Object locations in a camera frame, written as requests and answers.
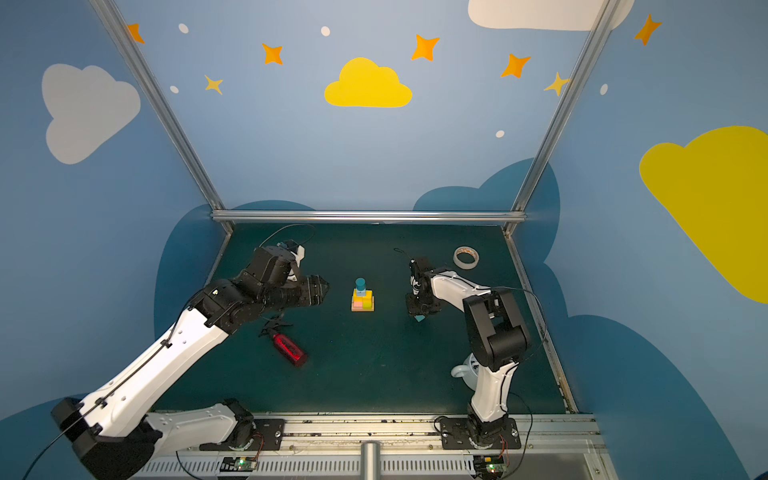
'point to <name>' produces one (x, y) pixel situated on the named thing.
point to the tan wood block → (363, 310)
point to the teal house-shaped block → (419, 317)
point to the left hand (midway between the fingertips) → (323, 287)
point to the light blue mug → (468, 370)
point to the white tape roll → (466, 265)
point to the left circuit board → (238, 464)
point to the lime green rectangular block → (367, 305)
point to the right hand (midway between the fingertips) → (418, 307)
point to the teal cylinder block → (360, 283)
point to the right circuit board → (488, 466)
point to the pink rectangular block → (357, 305)
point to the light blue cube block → (361, 293)
